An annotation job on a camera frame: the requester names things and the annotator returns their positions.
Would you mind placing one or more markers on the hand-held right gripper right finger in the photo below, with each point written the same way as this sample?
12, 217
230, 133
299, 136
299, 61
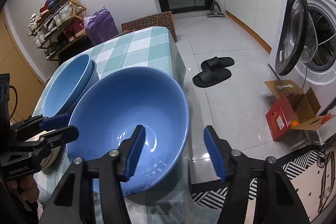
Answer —
214, 153

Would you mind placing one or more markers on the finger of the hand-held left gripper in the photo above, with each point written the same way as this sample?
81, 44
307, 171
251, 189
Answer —
65, 133
56, 120

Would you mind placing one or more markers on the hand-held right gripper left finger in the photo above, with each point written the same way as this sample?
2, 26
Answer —
135, 153

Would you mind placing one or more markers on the light blue bowl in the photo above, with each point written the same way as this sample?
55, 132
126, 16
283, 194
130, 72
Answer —
95, 71

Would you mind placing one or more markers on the person's left hand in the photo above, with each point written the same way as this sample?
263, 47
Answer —
27, 188

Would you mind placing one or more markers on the yellow wooden door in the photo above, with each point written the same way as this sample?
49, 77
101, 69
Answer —
18, 61

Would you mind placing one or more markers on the black slipper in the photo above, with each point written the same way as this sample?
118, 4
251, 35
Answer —
218, 62
212, 78

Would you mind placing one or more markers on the red cardboard box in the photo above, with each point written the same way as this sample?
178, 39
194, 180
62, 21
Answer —
283, 116

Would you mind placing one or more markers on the orange fruit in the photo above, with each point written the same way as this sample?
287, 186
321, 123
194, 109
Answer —
295, 123

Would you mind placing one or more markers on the striped black white rug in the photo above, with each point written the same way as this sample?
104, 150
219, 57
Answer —
302, 187

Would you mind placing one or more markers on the wooden shoe rack with shoes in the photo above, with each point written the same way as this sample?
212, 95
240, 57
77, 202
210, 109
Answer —
74, 27

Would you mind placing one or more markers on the purple trash bag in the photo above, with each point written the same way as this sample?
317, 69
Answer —
102, 27

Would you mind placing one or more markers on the patterned cardboard box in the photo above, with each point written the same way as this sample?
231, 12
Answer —
147, 22

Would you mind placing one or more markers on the white washing machine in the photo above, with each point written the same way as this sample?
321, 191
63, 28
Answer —
320, 16

